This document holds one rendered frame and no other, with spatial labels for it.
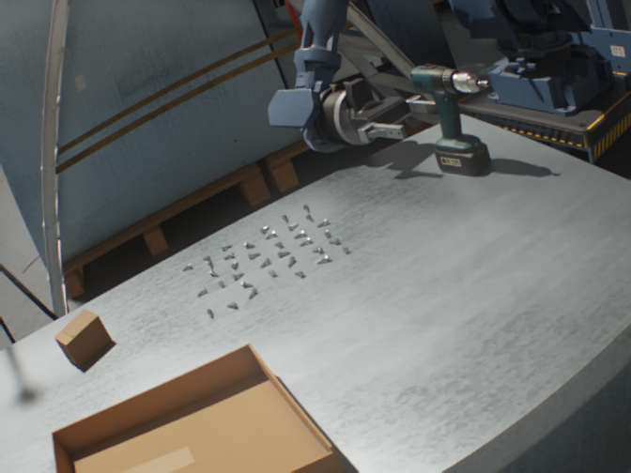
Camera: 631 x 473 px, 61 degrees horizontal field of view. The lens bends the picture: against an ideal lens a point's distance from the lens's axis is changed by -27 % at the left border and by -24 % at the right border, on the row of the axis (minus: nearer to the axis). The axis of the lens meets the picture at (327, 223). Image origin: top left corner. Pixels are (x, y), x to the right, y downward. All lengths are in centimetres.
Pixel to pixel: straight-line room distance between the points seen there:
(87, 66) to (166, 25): 46
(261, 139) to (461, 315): 250
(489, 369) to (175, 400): 48
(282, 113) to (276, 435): 97
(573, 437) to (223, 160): 269
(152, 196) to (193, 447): 251
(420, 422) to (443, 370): 11
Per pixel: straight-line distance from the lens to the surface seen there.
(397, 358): 96
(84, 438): 106
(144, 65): 322
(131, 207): 336
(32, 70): 324
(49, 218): 251
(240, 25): 328
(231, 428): 94
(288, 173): 336
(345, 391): 93
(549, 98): 272
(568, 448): 104
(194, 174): 336
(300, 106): 162
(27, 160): 331
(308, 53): 171
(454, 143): 139
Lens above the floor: 123
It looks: 25 degrees down
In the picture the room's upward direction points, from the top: 21 degrees counter-clockwise
